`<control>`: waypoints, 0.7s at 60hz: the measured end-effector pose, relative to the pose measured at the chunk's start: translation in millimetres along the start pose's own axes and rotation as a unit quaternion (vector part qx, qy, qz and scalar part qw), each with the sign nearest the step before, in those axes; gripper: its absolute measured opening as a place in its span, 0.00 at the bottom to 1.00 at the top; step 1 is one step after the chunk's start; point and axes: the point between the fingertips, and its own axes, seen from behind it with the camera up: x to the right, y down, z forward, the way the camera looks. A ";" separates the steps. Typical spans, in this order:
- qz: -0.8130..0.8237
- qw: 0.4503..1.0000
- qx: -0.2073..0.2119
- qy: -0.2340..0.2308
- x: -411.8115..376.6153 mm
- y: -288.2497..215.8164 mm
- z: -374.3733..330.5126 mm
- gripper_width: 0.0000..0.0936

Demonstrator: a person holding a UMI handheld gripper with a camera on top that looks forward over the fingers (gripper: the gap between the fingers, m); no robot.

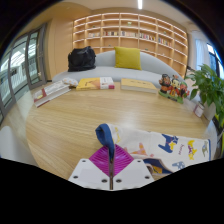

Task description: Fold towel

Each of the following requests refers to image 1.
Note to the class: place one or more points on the black bag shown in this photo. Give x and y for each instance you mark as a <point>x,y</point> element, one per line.
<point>81,59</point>

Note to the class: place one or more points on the green potted plant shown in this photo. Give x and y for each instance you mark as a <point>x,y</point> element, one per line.
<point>208,86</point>

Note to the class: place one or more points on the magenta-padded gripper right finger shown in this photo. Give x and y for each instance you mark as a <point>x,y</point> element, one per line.
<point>135,173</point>

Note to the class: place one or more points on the yellow book with red-white edge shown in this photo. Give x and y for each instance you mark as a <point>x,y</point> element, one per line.
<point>89,83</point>

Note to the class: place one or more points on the dark-framed window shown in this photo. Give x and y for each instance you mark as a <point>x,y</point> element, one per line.
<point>215,61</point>

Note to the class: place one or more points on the white sheer curtain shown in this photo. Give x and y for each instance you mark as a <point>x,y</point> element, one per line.
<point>201,53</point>

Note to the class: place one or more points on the glass door with dark frame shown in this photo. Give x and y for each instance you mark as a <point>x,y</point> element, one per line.
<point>20,70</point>

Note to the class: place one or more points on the small white cup red label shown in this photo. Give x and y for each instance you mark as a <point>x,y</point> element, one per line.
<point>199,109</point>

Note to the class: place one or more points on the small white patterned pouch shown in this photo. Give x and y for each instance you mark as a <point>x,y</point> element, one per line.
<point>70,82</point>

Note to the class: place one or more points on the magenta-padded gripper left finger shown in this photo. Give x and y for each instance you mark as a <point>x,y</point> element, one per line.
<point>85,173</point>

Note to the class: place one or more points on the long ceiling light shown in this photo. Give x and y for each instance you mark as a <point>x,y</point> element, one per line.
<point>140,4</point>

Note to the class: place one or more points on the tan yellow book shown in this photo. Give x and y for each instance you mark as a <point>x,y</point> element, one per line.
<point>138,85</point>

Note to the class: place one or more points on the wooden wall shelf unit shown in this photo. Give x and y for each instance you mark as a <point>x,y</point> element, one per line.
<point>133,30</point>

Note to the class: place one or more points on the yellow cushion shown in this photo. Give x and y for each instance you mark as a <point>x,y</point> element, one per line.
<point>128,58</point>

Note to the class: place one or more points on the light grey curved sofa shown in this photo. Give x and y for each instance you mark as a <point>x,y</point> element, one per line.
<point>103,71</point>

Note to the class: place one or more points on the colourful figurine trio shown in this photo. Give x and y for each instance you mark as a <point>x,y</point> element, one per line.
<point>172,88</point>

